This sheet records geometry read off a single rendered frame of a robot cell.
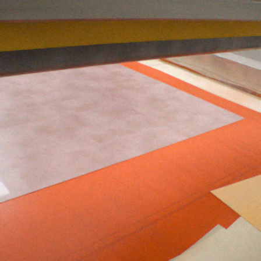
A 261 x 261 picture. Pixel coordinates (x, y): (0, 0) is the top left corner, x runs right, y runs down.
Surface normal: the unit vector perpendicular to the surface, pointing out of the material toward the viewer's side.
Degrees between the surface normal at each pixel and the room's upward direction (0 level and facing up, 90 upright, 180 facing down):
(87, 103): 0
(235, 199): 0
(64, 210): 0
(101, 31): 88
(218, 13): 88
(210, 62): 90
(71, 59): 88
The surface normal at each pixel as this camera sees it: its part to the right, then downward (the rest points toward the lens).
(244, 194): 0.11, -0.90
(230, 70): -0.74, 0.20
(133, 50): 0.66, 0.36
